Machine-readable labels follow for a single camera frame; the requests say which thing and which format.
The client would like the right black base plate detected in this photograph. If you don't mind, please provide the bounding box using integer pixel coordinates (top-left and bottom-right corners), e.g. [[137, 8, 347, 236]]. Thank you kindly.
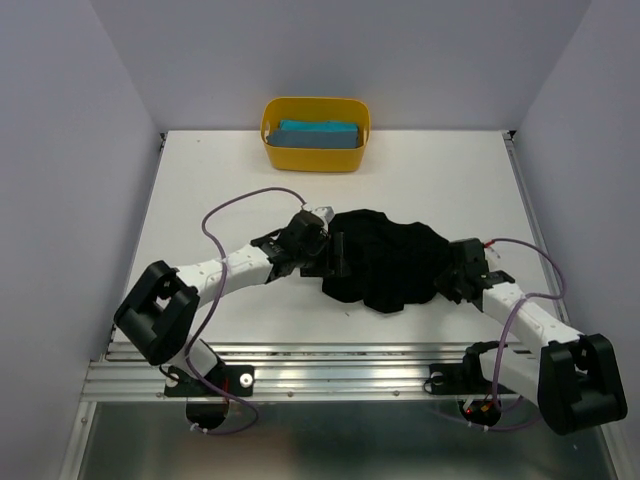
[[423, 363, 492, 396]]

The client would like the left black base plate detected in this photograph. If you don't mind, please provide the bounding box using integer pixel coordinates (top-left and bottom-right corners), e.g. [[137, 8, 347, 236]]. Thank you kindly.
[[163, 364, 255, 398]]

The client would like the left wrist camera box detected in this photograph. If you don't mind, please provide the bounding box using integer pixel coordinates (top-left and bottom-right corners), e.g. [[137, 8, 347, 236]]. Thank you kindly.
[[301, 203, 335, 227]]

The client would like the teal folded t shirt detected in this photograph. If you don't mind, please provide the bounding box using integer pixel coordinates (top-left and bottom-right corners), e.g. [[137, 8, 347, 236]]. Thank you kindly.
[[279, 119, 359, 135]]

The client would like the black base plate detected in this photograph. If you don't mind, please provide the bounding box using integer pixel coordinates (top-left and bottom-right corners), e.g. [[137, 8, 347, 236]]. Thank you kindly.
[[423, 363, 492, 396], [163, 364, 255, 398]]

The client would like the grey blue folded t shirt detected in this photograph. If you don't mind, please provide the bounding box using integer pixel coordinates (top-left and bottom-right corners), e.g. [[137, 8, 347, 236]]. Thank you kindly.
[[267, 129, 360, 149]]

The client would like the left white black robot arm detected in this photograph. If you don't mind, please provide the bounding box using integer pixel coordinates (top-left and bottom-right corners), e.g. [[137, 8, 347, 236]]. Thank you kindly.
[[114, 207, 349, 394]]

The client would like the yellow plastic basket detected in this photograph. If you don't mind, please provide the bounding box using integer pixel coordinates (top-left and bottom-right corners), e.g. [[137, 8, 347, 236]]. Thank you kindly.
[[260, 97, 371, 173]]

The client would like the black t shirt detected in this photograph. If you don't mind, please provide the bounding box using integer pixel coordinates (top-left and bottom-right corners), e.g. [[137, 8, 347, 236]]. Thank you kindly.
[[322, 209, 450, 314]]

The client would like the aluminium front rail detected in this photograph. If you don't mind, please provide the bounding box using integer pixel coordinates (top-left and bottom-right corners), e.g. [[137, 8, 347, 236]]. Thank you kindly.
[[81, 342, 467, 403]]

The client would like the right aluminium side rail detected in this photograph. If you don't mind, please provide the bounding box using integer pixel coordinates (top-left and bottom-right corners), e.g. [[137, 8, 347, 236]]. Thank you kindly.
[[501, 130, 561, 294]]

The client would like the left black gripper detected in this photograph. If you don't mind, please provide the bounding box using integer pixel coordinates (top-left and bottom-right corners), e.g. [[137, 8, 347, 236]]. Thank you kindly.
[[295, 232, 351, 277]]

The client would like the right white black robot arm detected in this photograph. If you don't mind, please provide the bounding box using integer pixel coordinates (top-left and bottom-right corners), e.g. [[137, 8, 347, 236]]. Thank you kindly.
[[423, 239, 628, 435]]

